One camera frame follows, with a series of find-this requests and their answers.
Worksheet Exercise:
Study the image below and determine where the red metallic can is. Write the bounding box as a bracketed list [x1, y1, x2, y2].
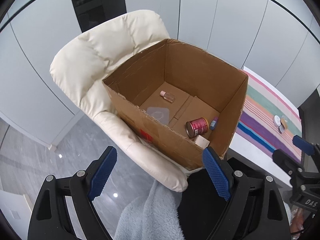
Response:
[185, 118, 209, 138]

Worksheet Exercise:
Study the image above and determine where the grey translucent small case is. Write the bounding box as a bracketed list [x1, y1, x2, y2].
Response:
[279, 125, 285, 133]

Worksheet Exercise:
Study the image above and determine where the tan powder puff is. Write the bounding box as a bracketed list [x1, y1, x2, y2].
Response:
[280, 118, 287, 129]

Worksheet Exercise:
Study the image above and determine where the white round compact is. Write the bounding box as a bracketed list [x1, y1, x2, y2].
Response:
[273, 115, 281, 127]

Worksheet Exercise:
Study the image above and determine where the colourful striped cloth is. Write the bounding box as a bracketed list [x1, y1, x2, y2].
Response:
[236, 69, 302, 162]

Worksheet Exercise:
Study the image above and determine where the beige small box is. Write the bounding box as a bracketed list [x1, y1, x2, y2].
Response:
[194, 135, 210, 149]

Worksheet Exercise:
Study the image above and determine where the light blue fleece garment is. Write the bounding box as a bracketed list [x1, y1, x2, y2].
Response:
[114, 181, 184, 239]

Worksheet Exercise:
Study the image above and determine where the frosted plastic square box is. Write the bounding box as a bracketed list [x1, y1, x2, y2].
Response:
[146, 107, 170, 125]

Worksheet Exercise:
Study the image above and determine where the brown cardboard box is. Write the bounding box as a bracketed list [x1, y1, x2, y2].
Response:
[103, 39, 248, 171]

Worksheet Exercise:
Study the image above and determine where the small pink-capped clear bottle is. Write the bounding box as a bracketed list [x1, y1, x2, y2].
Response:
[159, 90, 175, 103]

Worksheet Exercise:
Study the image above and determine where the cream padded armchair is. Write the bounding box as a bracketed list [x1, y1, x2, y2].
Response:
[50, 10, 188, 192]

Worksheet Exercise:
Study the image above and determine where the black wall panel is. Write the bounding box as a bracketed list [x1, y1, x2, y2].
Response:
[72, 0, 127, 32]

